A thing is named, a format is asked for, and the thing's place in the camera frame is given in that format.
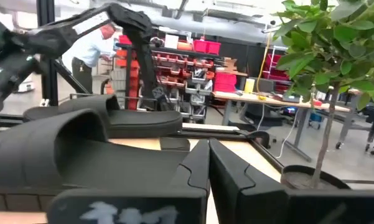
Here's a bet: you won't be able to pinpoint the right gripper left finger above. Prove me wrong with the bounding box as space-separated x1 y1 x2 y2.
46 139 211 224

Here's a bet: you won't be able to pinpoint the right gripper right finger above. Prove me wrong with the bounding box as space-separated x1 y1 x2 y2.
208 138 374 224

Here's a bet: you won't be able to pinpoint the person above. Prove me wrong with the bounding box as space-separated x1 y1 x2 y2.
62 23 118 95

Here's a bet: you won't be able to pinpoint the wooden table grey legs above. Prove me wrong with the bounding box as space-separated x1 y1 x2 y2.
211 90 351 163

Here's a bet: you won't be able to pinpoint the blue bin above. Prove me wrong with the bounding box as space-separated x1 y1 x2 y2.
309 111 323 124

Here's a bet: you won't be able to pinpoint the yellow cup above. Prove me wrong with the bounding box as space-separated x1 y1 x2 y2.
244 78 256 94

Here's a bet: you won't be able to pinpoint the stack of magenta bins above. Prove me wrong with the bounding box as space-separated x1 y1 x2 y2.
213 72 237 93

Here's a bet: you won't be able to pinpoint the magenta bin shelving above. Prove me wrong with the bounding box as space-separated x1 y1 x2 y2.
263 53 290 91

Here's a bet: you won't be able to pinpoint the brown cardboard stand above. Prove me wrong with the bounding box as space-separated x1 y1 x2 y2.
216 57 248 77

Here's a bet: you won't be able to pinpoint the rack of red bins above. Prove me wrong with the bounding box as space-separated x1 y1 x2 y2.
113 34 222 124

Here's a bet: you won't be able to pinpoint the magenta plastic bin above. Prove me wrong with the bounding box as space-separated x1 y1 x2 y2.
193 39 222 55

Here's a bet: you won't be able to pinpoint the white box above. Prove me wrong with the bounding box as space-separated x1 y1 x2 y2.
164 34 180 49

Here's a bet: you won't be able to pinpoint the orange box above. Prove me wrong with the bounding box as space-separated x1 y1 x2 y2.
177 41 194 52

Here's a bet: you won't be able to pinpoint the green plant in black pot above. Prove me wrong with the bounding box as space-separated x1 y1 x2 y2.
271 0 374 191

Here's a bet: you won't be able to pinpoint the wooden shelf black metal frame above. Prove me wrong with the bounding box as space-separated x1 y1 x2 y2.
0 92 194 224

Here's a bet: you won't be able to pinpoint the yellow cable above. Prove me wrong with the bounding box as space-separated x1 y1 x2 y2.
255 30 273 101

